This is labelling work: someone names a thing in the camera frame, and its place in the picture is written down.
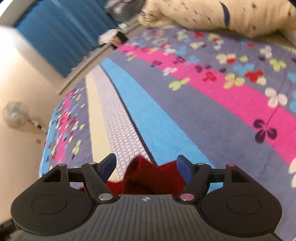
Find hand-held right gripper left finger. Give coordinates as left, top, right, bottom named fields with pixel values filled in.
left=43, top=153, right=117, bottom=203

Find blue curtain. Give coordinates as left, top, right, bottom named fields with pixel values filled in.
left=14, top=0, right=116, bottom=78

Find white standing fan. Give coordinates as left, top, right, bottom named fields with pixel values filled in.
left=2, top=101, right=48, bottom=136

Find dark red knit sweater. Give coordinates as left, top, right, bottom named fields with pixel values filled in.
left=80, top=156, right=187, bottom=197

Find pile of white clothes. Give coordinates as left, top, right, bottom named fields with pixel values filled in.
left=98, top=29, right=119, bottom=44

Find cream star print pillow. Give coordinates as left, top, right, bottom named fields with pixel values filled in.
left=137, top=0, right=296, bottom=39

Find striped floral bed blanket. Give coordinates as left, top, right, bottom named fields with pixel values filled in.
left=38, top=24, right=296, bottom=241

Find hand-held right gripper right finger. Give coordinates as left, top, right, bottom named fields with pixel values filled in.
left=177, top=155, right=251, bottom=204

